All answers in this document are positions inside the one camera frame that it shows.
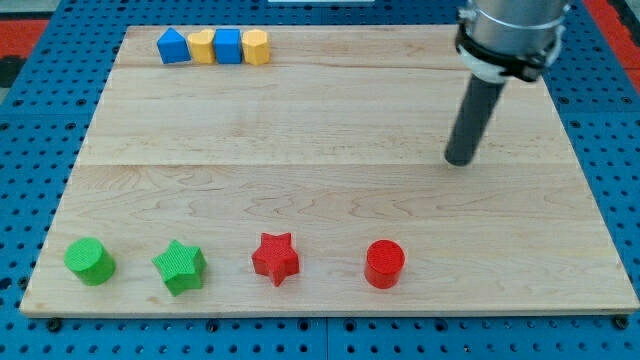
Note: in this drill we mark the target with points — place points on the red star block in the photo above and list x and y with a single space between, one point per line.
276 257

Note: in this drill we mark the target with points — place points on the wooden board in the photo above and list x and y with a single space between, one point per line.
338 140

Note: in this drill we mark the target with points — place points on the yellow heart block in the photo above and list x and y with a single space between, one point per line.
201 46

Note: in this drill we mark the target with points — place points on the yellow hexagon block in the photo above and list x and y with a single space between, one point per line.
256 47

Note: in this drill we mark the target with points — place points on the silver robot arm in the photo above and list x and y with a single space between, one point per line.
500 39

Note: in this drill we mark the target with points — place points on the green star block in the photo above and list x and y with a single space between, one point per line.
181 267

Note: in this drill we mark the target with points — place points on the green cylinder block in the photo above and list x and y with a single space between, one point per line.
89 261

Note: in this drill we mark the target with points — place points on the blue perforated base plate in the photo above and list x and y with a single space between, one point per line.
49 106

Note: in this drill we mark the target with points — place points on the blue cube block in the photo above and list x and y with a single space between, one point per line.
227 46

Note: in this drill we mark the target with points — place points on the blue pentagon block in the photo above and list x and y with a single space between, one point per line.
172 47

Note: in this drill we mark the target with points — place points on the red cylinder block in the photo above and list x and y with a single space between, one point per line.
385 260

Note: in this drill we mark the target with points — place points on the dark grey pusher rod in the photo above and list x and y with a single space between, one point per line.
475 111

